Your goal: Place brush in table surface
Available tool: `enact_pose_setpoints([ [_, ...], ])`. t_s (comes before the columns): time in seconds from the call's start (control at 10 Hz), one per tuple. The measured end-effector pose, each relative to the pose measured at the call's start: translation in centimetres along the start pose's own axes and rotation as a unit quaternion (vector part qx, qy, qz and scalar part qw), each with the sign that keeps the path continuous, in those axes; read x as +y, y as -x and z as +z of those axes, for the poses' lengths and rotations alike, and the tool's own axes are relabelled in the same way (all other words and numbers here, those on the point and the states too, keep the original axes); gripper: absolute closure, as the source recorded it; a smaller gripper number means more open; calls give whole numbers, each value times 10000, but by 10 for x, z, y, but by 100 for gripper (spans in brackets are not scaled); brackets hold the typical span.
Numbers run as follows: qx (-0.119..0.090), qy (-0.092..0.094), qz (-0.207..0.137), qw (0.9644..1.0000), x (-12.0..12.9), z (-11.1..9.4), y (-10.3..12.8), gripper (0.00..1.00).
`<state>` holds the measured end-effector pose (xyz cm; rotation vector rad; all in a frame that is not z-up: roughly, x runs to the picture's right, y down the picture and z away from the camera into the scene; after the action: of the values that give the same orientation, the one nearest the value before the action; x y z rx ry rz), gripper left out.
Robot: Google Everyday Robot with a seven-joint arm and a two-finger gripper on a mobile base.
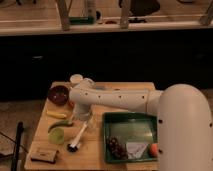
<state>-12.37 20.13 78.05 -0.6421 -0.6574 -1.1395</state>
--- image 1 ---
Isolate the white handled black brush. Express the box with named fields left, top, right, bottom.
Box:
left=67, top=122, right=88, bottom=152

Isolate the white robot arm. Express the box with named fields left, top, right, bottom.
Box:
left=69, top=78, right=213, bottom=171

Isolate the green chili pepper toy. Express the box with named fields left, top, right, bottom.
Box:
left=48, top=120, right=73, bottom=133

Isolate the yellow banana toy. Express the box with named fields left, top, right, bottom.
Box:
left=46, top=111, right=67, bottom=119

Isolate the dark red bowl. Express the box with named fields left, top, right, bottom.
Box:
left=47, top=85, right=69, bottom=106

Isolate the white round container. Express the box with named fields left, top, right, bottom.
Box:
left=70, top=74, right=83, bottom=87

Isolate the purple grape bunch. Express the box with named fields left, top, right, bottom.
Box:
left=106, top=137, right=127, bottom=159

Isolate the green plastic tray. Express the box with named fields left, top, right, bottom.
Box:
left=102, top=112, right=157, bottom=164

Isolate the brown wooden block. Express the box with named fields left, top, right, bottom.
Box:
left=30, top=147, right=59, bottom=164

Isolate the black pole stand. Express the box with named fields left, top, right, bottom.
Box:
left=11, top=122, right=24, bottom=171

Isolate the white folded cloth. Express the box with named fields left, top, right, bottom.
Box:
left=126, top=142, right=148, bottom=159

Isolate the orange fruit toy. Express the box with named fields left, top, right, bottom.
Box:
left=149, top=143, right=158, bottom=158

